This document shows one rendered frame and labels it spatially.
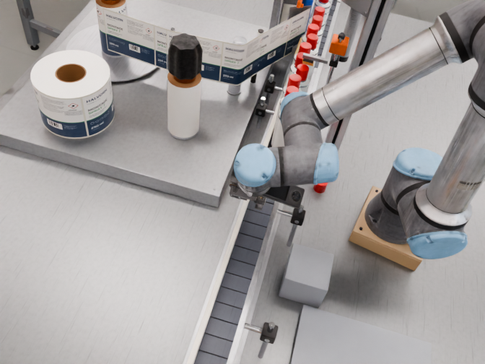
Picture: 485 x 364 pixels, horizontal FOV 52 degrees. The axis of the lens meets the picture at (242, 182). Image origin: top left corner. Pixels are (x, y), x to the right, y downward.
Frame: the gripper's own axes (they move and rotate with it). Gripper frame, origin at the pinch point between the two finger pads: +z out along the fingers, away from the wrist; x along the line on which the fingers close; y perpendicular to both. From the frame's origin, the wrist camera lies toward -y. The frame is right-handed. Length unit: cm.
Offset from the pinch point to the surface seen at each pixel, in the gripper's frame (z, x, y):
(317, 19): 16, -59, 0
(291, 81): 1.2, -31.4, 1.4
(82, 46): 25, -35, 70
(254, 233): 0.8, 9.4, -0.1
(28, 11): 127, -84, 159
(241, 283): -6.2, 21.7, -0.7
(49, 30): 130, -77, 146
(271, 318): -3.8, 27.4, -9.4
